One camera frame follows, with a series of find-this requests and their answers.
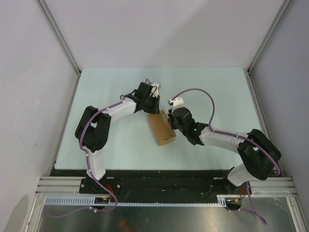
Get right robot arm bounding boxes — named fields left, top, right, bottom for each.
left=168, top=107, right=281, bottom=194

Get brown cardboard express box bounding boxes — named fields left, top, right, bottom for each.
left=147, top=110, right=176, bottom=146

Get slotted cable duct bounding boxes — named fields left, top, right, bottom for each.
left=44, top=195, right=242, bottom=206

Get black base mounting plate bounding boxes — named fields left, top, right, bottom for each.
left=50, top=169, right=245, bottom=204

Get aluminium frame post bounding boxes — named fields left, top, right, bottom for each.
left=246, top=0, right=296, bottom=76
left=35, top=0, right=82, bottom=76

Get aluminium front rail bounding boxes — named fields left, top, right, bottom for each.
left=35, top=176, right=83, bottom=196

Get left aluminium frame post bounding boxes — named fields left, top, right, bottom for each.
left=35, top=0, right=82, bottom=76

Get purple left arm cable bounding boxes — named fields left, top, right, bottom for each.
left=45, top=77, right=152, bottom=218

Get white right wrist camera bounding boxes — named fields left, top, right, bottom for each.
left=168, top=97, right=184, bottom=108

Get right aluminium frame post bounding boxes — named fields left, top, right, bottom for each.
left=246, top=0, right=296, bottom=76

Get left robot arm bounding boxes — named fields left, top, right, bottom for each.
left=75, top=79, right=160, bottom=193

